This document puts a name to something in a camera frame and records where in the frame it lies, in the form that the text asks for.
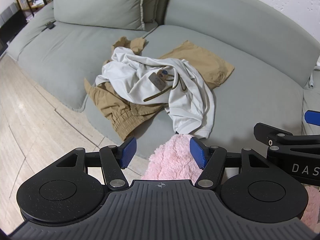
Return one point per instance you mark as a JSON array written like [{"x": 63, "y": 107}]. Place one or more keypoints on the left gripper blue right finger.
[{"x": 199, "y": 151}]

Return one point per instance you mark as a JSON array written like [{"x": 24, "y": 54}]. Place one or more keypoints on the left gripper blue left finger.
[{"x": 126, "y": 152}]

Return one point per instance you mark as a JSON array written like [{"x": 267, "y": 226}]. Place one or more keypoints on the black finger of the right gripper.
[{"x": 312, "y": 117}]

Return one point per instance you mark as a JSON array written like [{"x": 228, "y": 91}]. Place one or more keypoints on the white t-shirt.
[{"x": 173, "y": 82}]

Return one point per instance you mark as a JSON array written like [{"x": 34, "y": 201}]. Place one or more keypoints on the pink fluffy garment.
[{"x": 173, "y": 161}]

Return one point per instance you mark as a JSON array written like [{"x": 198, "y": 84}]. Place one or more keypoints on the tan khaki shorts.
[{"x": 125, "y": 116}]

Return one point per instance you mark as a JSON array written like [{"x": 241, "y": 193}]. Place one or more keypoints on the grey fabric sofa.
[{"x": 262, "y": 58}]

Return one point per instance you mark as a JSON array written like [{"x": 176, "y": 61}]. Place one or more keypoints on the small black remote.
[{"x": 50, "y": 25}]

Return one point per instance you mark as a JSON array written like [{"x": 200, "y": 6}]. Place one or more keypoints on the grey sofa back cushion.
[{"x": 120, "y": 14}]

